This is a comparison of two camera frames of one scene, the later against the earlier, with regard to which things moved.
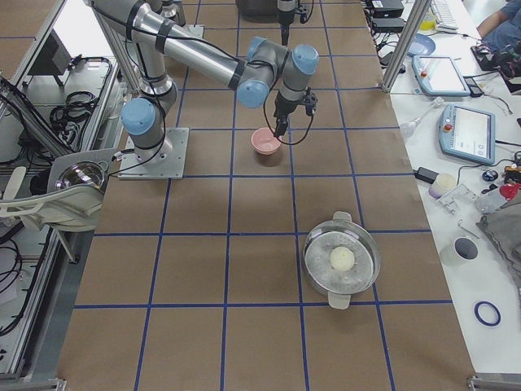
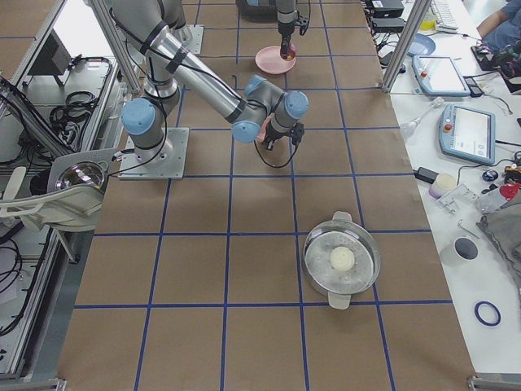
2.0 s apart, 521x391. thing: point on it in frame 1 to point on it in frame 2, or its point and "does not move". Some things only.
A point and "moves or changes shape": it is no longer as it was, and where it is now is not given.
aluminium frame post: x=405 y=45 does not move
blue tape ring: x=479 y=317 does not move
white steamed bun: x=342 y=258 does not move
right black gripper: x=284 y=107 to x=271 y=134
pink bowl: x=264 y=141 moves or changes shape
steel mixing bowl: x=82 y=173 does not move
